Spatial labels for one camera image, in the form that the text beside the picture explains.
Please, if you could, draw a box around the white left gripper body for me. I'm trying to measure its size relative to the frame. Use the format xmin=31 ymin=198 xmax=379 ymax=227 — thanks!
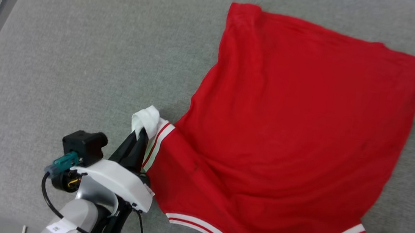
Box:
xmin=68 ymin=156 xmax=157 ymax=214

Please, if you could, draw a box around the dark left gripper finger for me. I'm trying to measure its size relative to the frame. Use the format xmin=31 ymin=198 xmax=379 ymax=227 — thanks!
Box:
xmin=132 ymin=127 xmax=150 ymax=175
xmin=108 ymin=130 xmax=138 ymax=169

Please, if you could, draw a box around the red and white shirt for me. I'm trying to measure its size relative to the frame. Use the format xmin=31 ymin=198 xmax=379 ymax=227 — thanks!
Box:
xmin=120 ymin=0 xmax=415 ymax=233

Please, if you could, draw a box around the teal cable connector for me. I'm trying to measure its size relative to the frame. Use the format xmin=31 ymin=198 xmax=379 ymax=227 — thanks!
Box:
xmin=45 ymin=149 xmax=82 ymax=181

